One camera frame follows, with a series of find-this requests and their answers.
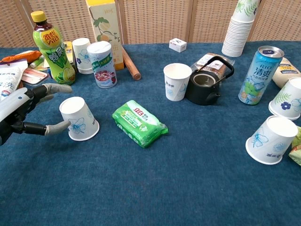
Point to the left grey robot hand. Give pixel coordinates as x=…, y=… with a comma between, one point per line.
x=14, y=110

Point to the white cup light-blue flower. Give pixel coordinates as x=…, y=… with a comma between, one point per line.
x=82, y=117

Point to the short paper cup stack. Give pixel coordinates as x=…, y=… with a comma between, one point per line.
x=81, y=54

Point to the white cup grey logo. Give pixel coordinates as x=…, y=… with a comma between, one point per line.
x=175, y=87

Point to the tall paper cup stack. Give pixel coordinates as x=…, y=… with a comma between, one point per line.
x=237, y=35

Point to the white cup blue print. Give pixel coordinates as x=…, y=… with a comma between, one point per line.
x=270, y=141

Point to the white cup dark-blue flower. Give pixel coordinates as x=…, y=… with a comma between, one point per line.
x=288, y=101

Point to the round woven coaster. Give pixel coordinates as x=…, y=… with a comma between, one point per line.
x=21, y=84

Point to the white detergent bag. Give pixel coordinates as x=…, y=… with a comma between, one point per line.
x=7, y=80

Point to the pink blister pack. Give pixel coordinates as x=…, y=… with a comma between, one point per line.
x=33, y=75

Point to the green lip balm tube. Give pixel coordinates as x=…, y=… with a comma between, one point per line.
x=37, y=62

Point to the orange and white pack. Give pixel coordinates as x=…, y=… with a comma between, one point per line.
x=26, y=56

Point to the green tea bottle yellow cap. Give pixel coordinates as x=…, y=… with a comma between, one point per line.
x=54, y=58

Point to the yellow razor package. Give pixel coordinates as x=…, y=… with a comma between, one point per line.
x=68, y=50

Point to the porridge can white lid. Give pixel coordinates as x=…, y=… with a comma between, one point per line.
x=102, y=66

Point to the green tissue pack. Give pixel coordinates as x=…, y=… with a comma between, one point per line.
x=138, y=122

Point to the wooden rolling pin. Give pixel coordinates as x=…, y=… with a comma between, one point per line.
x=130, y=63

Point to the tall yellow cream carton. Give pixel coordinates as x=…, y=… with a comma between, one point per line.
x=105, y=23

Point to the blue table cloth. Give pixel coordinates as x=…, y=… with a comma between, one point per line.
x=141, y=183

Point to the woven folding screen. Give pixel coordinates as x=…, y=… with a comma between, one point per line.
x=152, y=21

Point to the small white box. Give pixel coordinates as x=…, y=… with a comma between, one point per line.
x=177, y=44

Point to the black teapot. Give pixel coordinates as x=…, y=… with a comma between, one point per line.
x=202, y=94

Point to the packaged brown bread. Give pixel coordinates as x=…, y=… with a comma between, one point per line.
x=207, y=60

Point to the blue drink can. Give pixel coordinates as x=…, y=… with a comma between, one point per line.
x=258, y=75

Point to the mayonnaise squeeze bottle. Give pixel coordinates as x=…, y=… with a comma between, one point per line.
x=284, y=73

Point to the yellow-green snack bag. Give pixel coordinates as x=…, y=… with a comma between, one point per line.
x=296, y=150

